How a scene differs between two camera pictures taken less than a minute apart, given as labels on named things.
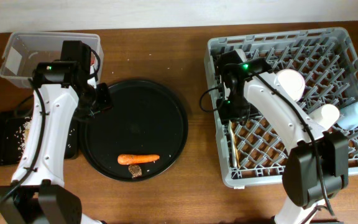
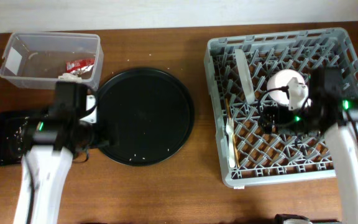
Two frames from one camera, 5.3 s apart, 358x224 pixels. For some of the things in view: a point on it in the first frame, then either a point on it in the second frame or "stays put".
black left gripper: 105,105 -> 102,140
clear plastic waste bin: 25,50 stays put
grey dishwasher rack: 334,73 stays put
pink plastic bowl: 292,81 stays put
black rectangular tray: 9,134 stays put
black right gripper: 224,113 -> 281,111
